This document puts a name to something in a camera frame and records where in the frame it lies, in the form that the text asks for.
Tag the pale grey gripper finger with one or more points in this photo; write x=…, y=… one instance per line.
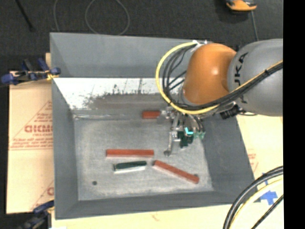
x=170, y=145

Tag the red-brown flat block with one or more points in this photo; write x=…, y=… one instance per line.
x=129, y=153
x=176, y=172
x=150, y=114

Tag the grey metal bin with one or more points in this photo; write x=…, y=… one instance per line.
x=133, y=132

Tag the dark green flat block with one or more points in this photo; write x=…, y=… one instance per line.
x=130, y=165

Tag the brown cardboard board, red print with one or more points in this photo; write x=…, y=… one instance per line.
x=28, y=166

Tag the black cylinder on white bracket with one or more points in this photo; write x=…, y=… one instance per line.
x=228, y=113

